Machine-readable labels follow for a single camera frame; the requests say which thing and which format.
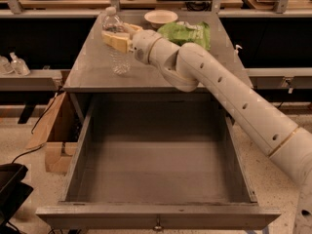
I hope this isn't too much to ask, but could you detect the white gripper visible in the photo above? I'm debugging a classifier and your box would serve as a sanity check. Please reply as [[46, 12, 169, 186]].
[[101, 22, 162, 64]]

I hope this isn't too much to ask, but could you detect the clear plastic water bottle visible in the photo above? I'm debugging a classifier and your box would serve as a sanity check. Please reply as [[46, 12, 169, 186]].
[[101, 7, 131, 75]]

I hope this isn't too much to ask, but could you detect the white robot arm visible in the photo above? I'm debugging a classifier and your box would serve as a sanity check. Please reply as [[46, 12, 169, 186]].
[[101, 23, 312, 234]]

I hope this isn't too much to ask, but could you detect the grey cabinet counter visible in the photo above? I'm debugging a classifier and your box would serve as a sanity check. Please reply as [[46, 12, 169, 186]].
[[63, 11, 254, 125]]

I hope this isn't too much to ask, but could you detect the clear sanitizer pump bottle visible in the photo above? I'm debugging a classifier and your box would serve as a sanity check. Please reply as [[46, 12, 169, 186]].
[[10, 52, 30, 76]]

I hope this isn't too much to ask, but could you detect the grey open top drawer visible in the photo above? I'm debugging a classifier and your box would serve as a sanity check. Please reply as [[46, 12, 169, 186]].
[[37, 94, 280, 231]]

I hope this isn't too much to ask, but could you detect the metal drawer knob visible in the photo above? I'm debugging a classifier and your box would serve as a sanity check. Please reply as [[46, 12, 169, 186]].
[[153, 216, 163, 232]]

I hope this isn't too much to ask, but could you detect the white paper bowl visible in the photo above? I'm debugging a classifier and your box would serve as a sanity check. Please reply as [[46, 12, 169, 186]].
[[144, 10, 178, 28]]

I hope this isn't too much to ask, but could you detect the green chip bag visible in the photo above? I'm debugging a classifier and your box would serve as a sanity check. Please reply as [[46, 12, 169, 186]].
[[157, 21, 211, 51]]

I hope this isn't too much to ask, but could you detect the grey left shelf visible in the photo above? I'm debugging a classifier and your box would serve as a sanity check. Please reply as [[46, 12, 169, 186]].
[[0, 69, 63, 92]]

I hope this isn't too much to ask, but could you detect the small white pump dispenser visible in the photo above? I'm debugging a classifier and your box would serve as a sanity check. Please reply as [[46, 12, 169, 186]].
[[234, 44, 243, 62]]

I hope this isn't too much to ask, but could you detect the brown cardboard box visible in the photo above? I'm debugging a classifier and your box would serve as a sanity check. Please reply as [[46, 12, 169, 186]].
[[25, 91, 77, 174]]

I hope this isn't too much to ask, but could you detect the black chair part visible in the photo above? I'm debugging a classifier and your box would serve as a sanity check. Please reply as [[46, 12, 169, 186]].
[[0, 163, 33, 234]]

